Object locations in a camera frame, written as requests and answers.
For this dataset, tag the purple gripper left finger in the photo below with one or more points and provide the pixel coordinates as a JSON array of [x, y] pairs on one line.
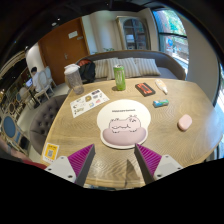
[[81, 162]]

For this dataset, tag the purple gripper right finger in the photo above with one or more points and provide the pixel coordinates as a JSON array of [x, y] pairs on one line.
[[148, 161]]

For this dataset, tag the white cartoon mouse pad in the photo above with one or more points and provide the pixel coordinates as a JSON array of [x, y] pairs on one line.
[[123, 123]]

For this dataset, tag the pink computer mouse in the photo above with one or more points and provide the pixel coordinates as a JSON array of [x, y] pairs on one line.
[[184, 122]]

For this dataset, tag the yellow QR code sticker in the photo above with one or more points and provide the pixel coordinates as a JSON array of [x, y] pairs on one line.
[[50, 152]]

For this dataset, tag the small teal wrapped packet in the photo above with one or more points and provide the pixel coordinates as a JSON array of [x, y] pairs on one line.
[[160, 103]]

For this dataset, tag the grey tufted chair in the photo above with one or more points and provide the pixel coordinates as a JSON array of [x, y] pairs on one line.
[[43, 121]]

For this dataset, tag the white sticker sheet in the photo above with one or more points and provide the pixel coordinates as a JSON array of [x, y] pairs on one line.
[[88, 102]]

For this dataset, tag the black orange box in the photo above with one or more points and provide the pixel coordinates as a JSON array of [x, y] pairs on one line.
[[144, 89]]

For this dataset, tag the blue round-back chair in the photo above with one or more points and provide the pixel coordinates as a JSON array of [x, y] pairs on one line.
[[11, 130]]

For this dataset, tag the white plastic packet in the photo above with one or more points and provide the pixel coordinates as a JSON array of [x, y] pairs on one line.
[[161, 85]]

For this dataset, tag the clear plastic shaker bottle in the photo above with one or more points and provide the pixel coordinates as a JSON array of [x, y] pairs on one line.
[[73, 77]]

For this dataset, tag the striped pillow middle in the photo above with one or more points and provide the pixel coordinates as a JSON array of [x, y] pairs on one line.
[[129, 65]]

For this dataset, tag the striped pillow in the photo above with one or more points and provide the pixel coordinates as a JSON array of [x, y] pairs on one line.
[[104, 68], [129, 65], [147, 67]]

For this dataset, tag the black backpack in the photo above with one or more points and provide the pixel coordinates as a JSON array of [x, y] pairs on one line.
[[87, 70]]

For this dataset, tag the seated person white shirt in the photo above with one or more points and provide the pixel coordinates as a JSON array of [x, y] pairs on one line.
[[35, 78]]

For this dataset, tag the striped pillow right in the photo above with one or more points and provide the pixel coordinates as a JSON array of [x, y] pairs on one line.
[[147, 67]]

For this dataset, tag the green drink can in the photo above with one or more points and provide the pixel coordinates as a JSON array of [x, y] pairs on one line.
[[119, 75]]

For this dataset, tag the grey curved sofa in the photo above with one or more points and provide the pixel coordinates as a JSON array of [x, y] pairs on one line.
[[168, 66]]

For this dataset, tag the striped pillow left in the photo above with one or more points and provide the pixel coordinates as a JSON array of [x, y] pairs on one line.
[[104, 68]]

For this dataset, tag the orange wooden door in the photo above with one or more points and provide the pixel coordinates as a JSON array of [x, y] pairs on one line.
[[62, 46]]

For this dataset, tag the large window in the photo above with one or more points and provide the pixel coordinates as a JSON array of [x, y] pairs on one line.
[[172, 35]]

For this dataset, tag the arched glass cabinet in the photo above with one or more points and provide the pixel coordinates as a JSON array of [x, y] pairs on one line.
[[133, 33]]

